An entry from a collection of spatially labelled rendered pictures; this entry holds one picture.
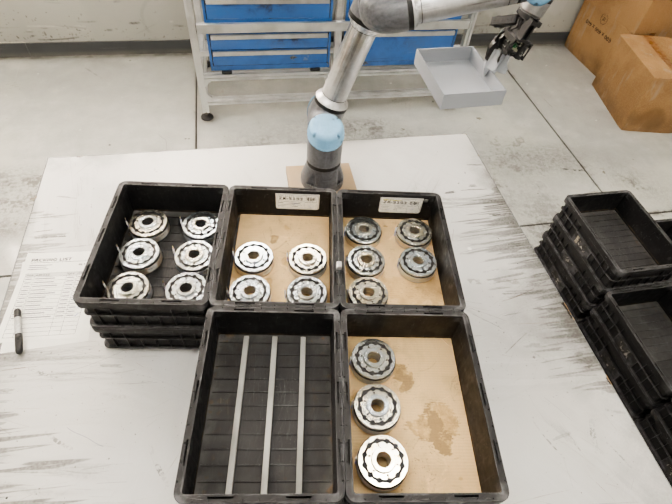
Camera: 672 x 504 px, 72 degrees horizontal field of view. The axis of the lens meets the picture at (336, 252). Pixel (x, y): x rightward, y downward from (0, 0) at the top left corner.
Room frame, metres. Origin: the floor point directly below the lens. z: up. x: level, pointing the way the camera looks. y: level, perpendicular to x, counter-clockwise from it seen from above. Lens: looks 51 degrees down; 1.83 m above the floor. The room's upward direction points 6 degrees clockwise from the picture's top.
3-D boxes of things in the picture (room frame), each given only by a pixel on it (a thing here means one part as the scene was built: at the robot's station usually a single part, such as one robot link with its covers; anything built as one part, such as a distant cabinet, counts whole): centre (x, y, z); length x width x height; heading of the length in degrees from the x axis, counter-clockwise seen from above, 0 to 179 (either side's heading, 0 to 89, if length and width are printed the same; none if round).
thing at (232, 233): (0.76, 0.15, 0.87); 0.40 x 0.30 x 0.11; 6
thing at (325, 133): (1.24, 0.08, 0.89); 0.13 x 0.12 x 0.14; 7
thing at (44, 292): (0.66, 0.78, 0.70); 0.33 x 0.23 x 0.01; 15
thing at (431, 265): (0.80, -0.23, 0.86); 0.10 x 0.10 x 0.01
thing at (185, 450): (0.36, 0.10, 0.92); 0.40 x 0.30 x 0.02; 6
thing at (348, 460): (0.39, -0.19, 0.92); 0.40 x 0.30 x 0.02; 6
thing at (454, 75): (1.40, -0.32, 1.07); 0.27 x 0.20 x 0.05; 16
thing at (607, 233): (1.30, -1.10, 0.37); 0.40 x 0.30 x 0.45; 15
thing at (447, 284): (0.79, -0.15, 0.87); 0.40 x 0.30 x 0.11; 6
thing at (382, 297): (0.68, -0.09, 0.86); 0.10 x 0.10 x 0.01
